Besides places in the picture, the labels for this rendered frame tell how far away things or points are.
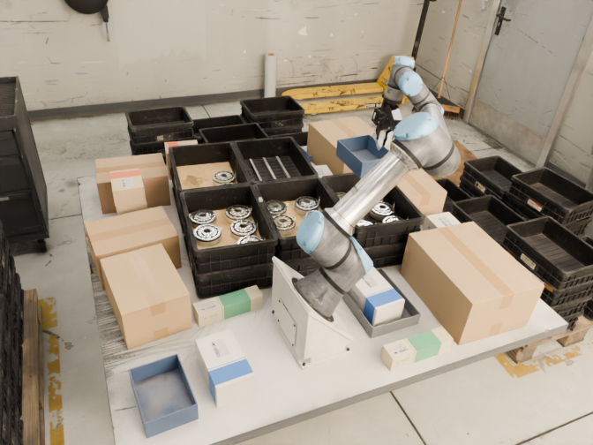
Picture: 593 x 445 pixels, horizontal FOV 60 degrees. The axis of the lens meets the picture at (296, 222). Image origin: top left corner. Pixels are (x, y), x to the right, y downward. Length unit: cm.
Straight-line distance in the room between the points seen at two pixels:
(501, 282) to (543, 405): 105
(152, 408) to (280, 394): 38
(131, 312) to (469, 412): 165
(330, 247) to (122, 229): 87
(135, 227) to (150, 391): 66
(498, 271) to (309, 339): 73
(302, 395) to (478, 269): 76
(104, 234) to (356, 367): 103
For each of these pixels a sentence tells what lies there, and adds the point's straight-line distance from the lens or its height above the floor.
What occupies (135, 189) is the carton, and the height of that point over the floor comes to 92.
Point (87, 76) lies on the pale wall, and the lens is 508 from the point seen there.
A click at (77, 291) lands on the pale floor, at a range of 313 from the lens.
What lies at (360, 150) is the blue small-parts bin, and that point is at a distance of 215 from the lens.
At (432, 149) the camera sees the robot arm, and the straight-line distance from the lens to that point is 153.
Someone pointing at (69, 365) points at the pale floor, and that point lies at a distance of 276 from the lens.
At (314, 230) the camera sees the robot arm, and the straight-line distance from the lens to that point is 147.
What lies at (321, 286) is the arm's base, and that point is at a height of 98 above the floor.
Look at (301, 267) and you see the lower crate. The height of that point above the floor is 77.
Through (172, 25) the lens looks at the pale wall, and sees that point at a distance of 504.
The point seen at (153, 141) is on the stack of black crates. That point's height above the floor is 49.
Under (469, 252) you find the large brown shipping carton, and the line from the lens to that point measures 199.
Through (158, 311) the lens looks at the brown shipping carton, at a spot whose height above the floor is 83.
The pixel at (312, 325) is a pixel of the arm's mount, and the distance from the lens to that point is 157.
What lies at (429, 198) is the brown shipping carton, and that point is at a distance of 236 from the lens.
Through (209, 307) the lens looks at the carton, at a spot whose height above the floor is 76.
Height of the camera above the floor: 203
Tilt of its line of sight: 35 degrees down
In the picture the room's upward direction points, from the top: 4 degrees clockwise
